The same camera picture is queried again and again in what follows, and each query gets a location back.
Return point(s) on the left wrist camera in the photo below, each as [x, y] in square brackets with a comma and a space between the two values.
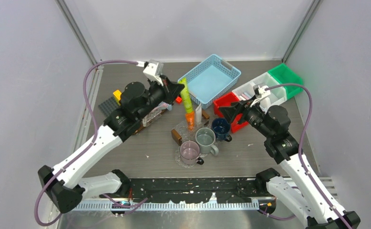
[152, 70]

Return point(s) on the clear acrylic toothbrush holder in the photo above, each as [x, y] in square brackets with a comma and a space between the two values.
[148, 119]

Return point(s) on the light blue plastic basket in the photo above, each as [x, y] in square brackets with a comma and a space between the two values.
[210, 80]

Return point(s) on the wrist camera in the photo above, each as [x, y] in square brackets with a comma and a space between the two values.
[261, 92]
[152, 70]

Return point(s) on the mauve mug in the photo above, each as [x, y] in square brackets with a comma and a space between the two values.
[190, 151]

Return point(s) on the yellow building brick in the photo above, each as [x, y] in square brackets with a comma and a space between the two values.
[117, 96]

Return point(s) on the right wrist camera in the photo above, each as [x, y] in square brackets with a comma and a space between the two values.
[261, 92]

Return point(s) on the grey mug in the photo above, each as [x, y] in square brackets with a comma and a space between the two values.
[205, 138]

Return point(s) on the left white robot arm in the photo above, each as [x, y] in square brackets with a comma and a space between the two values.
[65, 184]

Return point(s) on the light blue mug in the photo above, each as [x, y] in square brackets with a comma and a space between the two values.
[167, 106]

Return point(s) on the orange cap toothpaste tube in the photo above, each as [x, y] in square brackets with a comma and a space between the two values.
[198, 114]

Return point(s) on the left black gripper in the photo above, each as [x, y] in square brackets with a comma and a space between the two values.
[170, 89]

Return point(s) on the green toothpaste tube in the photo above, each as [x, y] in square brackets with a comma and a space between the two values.
[185, 95]

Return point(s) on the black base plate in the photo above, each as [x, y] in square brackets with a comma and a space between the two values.
[193, 190]

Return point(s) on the red plastic bin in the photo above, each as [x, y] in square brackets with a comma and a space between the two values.
[226, 100]

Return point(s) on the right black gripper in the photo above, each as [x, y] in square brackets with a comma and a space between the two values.
[244, 107]

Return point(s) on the green plastic bin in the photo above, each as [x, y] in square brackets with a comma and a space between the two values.
[283, 74]

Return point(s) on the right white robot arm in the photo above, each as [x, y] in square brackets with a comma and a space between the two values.
[311, 202]

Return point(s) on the grey building baseplate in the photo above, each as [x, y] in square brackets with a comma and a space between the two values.
[108, 106]

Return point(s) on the brown wooden oval tray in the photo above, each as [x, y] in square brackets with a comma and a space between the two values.
[141, 126]

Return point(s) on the dark blue mug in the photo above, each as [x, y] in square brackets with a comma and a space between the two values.
[221, 128]

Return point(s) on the white plastic bin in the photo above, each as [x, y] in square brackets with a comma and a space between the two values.
[277, 97]

